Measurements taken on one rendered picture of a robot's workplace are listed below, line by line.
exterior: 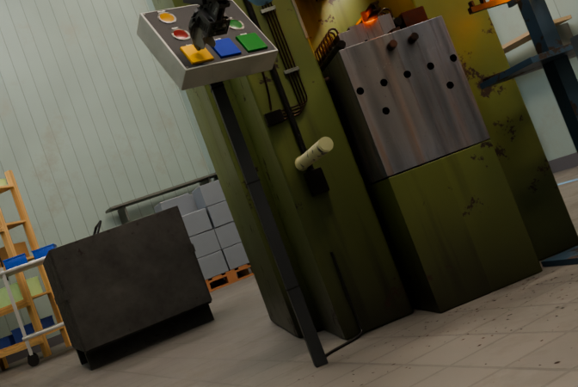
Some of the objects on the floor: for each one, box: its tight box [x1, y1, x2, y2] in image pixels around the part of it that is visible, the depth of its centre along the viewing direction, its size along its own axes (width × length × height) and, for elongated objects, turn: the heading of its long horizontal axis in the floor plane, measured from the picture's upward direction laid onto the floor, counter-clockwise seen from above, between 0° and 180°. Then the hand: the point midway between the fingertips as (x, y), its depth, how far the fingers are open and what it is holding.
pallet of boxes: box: [154, 180, 254, 292], centre depth 993 cm, size 124×83×123 cm
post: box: [209, 81, 328, 368], centre depth 245 cm, size 4×4×108 cm
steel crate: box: [43, 206, 214, 371], centre depth 565 cm, size 96×117×82 cm
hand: (198, 45), depth 229 cm, fingers closed
